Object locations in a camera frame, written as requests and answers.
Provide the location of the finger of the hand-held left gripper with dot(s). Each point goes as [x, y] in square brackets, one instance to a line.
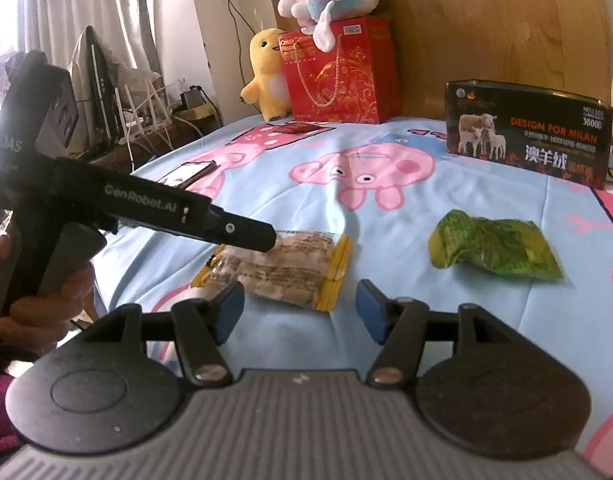
[246, 232]

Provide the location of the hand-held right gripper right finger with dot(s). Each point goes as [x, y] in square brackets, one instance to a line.
[371, 310]

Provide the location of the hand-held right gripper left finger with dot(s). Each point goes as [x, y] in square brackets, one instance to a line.
[231, 310]

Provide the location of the yellow-edged clear biscuit packet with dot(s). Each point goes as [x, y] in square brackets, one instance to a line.
[296, 270]

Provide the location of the crinkled green snack packet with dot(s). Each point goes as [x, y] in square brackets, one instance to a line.
[491, 247]

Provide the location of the black printed tin box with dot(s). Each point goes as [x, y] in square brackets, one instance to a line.
[536, 145]

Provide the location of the person's left hand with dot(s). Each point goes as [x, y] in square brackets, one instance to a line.
[46, 310]

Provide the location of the printed blanket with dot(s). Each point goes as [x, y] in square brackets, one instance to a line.
[296, 200]

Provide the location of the black upright panel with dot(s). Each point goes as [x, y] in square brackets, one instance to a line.
[100, 95]

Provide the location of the smartphone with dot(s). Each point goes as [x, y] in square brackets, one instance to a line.
[186, 174]

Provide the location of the white router with antennas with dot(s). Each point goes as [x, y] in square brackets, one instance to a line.
[136, 132]

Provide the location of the red envelope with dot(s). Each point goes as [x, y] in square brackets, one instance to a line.
[292, 128]

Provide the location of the pale curtain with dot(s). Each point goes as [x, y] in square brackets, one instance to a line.
[86, 0]

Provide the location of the grey power adapter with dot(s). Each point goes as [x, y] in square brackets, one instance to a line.
[194, 99]

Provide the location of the yellow plush toy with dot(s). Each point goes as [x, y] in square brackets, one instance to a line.
[266, 75]

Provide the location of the red gift bag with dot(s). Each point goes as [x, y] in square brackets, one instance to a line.
[346, 90]

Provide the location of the wooden headboard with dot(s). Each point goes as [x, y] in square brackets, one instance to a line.
[486, 20]

